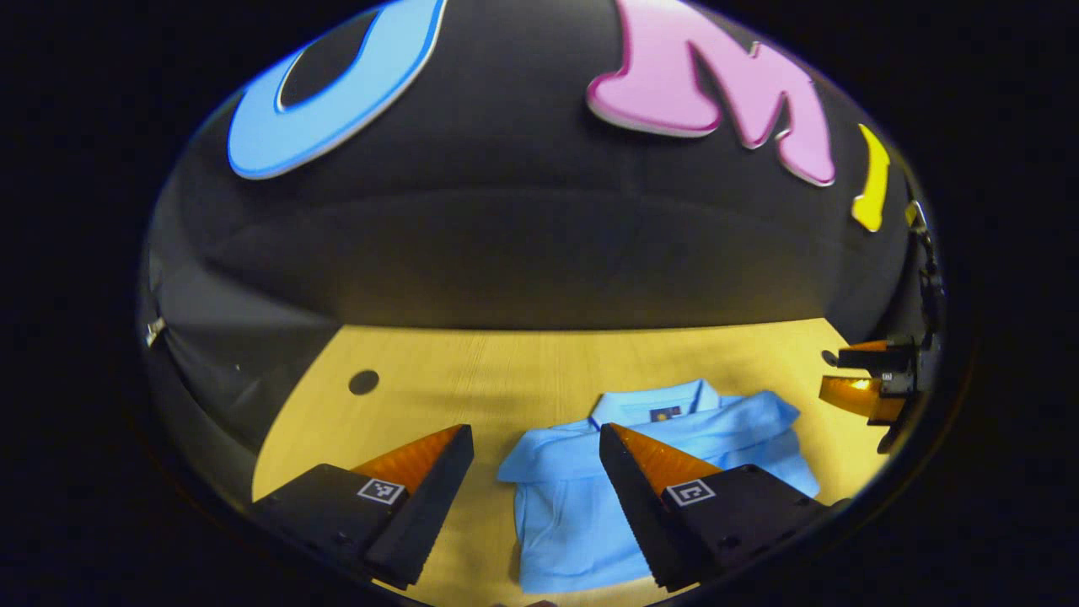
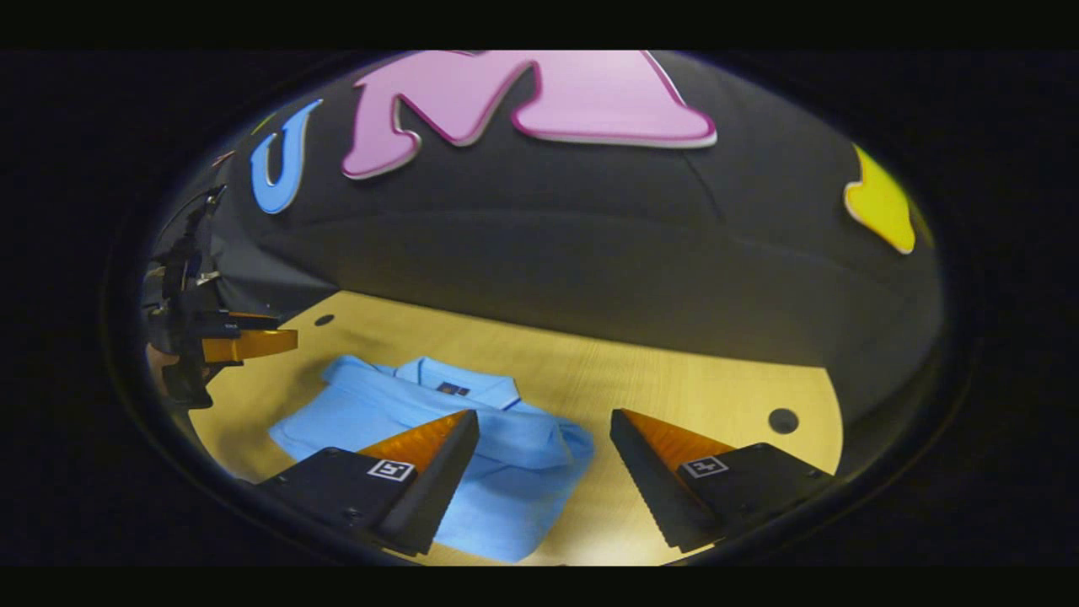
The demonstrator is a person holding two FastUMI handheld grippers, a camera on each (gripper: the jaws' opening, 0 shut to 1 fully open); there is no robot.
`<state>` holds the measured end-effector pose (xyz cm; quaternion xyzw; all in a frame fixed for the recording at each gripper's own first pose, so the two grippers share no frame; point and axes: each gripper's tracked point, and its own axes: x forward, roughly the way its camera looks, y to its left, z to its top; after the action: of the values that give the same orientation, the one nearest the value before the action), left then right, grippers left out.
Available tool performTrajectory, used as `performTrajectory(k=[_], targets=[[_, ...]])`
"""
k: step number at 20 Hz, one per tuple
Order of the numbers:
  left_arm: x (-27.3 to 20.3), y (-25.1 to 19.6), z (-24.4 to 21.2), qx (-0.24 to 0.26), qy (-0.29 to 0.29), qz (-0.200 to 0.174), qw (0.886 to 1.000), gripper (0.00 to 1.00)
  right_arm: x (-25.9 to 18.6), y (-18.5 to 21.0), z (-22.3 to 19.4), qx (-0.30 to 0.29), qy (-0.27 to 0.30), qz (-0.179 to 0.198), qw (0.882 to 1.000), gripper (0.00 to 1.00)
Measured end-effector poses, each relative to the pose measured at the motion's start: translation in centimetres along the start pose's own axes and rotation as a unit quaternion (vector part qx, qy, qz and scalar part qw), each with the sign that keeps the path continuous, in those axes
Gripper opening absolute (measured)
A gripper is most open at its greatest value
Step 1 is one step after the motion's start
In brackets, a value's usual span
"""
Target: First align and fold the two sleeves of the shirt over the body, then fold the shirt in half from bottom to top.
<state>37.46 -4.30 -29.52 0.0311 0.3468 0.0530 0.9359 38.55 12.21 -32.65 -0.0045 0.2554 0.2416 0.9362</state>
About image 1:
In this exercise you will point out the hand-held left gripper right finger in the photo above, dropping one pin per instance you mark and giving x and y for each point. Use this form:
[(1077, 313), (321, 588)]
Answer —
[(641, 514)]

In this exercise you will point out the black backdrop cloth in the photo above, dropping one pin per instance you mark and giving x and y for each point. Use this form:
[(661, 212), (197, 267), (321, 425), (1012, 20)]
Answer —
[(506, 253)]

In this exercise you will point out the round black table grommet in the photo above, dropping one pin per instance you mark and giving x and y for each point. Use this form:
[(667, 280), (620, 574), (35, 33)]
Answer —
[(363, 382)]

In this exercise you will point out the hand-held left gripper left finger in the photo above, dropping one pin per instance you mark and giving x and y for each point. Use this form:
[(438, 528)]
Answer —
[(421, 514)]

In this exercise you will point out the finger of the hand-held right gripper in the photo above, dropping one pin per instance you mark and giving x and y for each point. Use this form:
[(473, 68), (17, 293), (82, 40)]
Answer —
[(872, 357), (860, 394)]

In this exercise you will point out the light blue polo T-shirt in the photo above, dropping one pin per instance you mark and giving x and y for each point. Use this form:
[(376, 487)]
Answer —
[(565, 506)]

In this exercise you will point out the small white cloth label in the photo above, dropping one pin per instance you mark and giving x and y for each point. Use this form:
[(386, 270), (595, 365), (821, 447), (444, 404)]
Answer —
[(155, 329)]

